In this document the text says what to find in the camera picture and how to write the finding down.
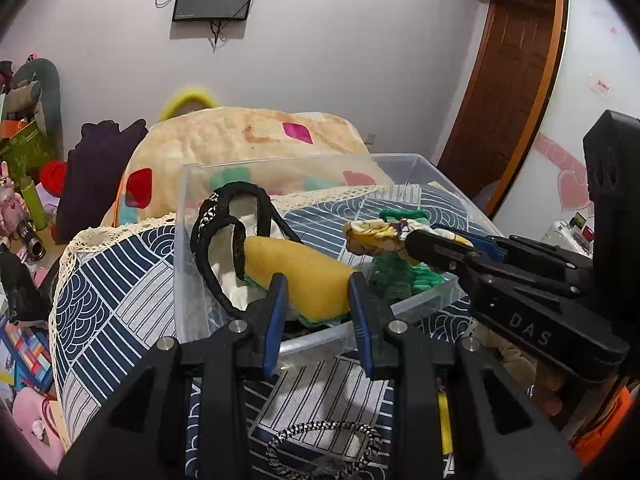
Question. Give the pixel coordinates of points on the brown wooden door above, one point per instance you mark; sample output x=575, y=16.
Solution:
x=505, y=85

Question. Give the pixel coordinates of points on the yellow sponge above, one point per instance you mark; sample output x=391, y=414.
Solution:
x=300, y=272

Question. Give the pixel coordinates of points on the pink toy figure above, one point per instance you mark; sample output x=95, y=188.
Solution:
x=9, y=205

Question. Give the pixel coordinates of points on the black headband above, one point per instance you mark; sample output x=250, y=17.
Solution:
x=200, y=240

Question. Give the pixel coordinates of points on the floral yellow white scrunchie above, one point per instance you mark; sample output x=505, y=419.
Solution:
x=375, y=237

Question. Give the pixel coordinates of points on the yellow strip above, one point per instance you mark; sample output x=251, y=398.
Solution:
x=444, y=420

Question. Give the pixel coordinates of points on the yellow plush item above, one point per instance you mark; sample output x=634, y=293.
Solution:
x=187, y=97

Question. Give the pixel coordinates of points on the blue patterned lace-edged cloth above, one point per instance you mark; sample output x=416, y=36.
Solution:
x=110, y=290

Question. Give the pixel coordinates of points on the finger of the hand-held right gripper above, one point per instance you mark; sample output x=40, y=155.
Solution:
x=482, y=244
x=435, y=255

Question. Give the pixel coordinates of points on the colourful striped box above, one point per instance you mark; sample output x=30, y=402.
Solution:
x=25, y=355

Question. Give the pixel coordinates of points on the black bag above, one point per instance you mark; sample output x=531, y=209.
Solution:
x=20, y=287

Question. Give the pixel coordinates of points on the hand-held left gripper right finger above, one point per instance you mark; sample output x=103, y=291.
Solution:
x=361, y=327

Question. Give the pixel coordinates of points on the dark purple garment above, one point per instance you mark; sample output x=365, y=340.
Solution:
x=95, y=175

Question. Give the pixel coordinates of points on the white cloth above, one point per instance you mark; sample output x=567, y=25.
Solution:
x=222, y=260

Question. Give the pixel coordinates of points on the black camera lens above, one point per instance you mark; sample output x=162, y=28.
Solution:
x=32, y=242

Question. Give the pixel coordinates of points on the person's right hand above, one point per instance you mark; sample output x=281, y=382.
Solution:
x=517, y=362

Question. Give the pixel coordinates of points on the beige patterned pillow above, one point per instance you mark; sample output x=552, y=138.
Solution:
x=215, y=135

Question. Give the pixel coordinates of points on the clear plastic storage box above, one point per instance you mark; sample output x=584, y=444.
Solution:
x=190, y=260

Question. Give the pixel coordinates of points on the green cardboard box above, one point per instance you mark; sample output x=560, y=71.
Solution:
x=25, y=147

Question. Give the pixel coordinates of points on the grey green dinosaur plush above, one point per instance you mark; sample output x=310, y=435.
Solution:
x=42, y=85

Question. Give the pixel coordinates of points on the white wardrobe door with stickers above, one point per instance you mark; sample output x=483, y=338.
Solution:
x=595, y=60

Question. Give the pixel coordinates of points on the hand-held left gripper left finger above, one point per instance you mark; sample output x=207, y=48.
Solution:
x=275, y=320

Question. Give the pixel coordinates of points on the green knitted cloth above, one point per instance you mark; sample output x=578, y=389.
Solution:
x=400, y=280

